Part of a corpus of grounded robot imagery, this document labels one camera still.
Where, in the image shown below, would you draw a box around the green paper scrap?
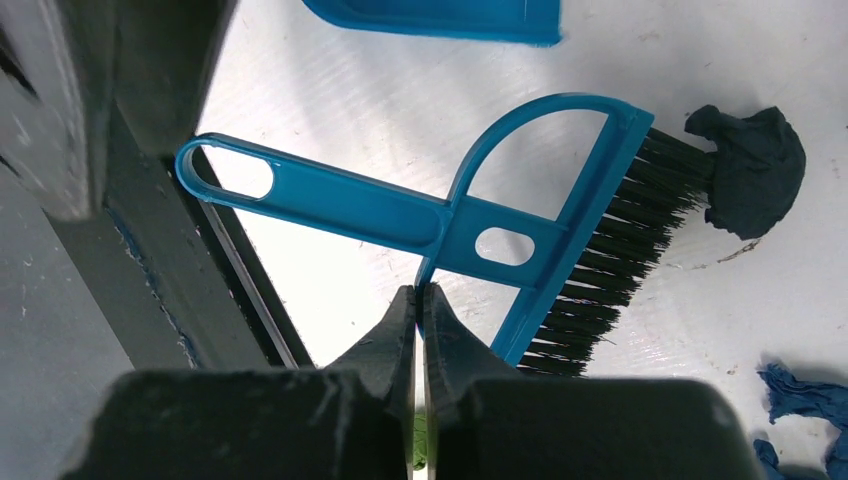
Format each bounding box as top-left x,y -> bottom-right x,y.
412,410 -> 428,471

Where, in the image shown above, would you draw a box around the black table edge rail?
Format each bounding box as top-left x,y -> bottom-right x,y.
1,1 -> 312,370

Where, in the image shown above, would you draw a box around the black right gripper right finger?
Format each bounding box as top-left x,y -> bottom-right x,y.
421,284 -> 764,479

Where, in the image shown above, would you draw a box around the black paper scrap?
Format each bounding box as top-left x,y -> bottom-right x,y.
684,105 -> 806,241

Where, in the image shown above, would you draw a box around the blue plastic dustpan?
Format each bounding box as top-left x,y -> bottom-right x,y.
304,0 -> 563,47

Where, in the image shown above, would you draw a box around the blue hand brush black bristles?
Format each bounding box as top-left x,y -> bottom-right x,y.
174,92 -> 717,379

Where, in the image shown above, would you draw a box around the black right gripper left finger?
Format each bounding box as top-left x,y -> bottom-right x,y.
60,286 -> 416,479

